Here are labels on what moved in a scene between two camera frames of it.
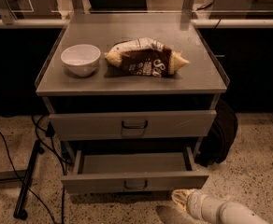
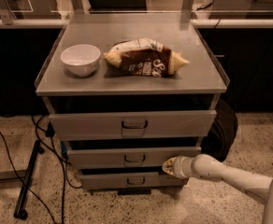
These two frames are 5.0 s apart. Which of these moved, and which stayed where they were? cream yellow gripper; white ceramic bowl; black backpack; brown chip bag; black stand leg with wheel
Moved: cream yellow gripper
Stayed: black stand leg with wheel; brown chip bag; black backpack; white ceramic bowl
